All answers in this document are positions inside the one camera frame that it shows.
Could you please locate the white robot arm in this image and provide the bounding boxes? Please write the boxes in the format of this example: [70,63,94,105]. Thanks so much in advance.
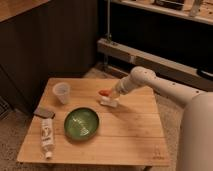
[110,67,213,171]

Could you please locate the white sponge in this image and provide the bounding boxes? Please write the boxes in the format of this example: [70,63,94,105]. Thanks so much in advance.
[100,96,118,107]

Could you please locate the wooden beam shelf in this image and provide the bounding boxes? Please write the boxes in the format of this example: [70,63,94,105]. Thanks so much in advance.
[97,38,213,91]

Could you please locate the wooden table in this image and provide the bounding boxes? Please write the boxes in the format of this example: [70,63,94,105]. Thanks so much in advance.
[16,77,172,167]

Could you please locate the green plate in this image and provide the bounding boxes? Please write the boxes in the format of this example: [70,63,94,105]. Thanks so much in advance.
[64,107,99,141]

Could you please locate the metal pole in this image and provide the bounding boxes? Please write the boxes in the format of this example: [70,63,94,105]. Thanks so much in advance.
[106,0,111,43]

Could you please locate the white tube with label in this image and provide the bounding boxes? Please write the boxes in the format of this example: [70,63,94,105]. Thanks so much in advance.
[41,118,54,160]

